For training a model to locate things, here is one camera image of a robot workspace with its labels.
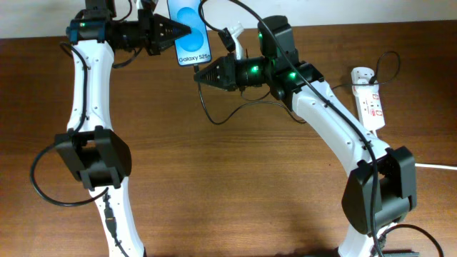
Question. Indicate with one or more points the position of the white wall charger plug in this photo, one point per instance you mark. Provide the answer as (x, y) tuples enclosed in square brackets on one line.
[(361, 75)]

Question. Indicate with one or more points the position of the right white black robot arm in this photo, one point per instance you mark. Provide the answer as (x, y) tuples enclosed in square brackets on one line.
[(381, 187)]

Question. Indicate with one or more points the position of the blue screen Galaxy smartphone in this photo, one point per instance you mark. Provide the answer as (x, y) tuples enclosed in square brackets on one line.
[(193, 48)]

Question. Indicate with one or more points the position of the white power strip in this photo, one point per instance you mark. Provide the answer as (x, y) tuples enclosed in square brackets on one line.
[(368, 103)]

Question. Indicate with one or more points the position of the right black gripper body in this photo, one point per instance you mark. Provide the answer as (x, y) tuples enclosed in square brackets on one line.
[(230, 72)]

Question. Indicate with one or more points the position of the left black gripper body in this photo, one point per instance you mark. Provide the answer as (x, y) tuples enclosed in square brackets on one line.
[(138, 35)]

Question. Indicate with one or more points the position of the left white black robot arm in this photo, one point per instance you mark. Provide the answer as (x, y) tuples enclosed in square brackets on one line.
[(94, 154)]

